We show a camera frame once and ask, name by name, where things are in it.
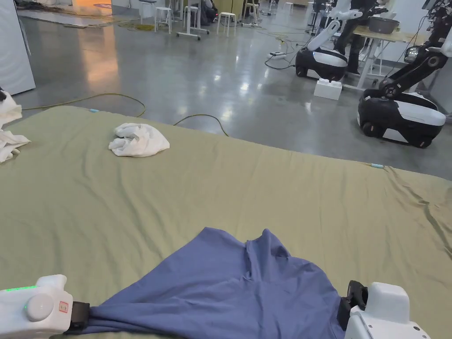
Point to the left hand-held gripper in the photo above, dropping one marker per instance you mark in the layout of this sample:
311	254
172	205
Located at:
39	307

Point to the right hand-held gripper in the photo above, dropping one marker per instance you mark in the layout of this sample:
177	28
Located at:
383	310

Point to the blue shirt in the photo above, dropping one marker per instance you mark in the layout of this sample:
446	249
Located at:
226	293

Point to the crumpled white cloth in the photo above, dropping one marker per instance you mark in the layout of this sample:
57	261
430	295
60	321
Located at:
9	141

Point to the bunched white cloth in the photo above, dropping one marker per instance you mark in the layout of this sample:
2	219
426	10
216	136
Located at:
139	141

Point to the white and black wheeled robot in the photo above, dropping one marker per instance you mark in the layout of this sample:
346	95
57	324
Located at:
399	113
321	60

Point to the bed with pale green sheet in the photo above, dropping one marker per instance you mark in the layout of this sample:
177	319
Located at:
219	183

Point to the white appliance cabinet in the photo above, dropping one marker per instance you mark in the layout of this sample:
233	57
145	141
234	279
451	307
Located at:
14	46

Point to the white power strip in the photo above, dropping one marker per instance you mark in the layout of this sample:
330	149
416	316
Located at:
278	54

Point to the white desk on castors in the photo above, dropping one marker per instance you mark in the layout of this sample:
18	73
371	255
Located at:
192	21

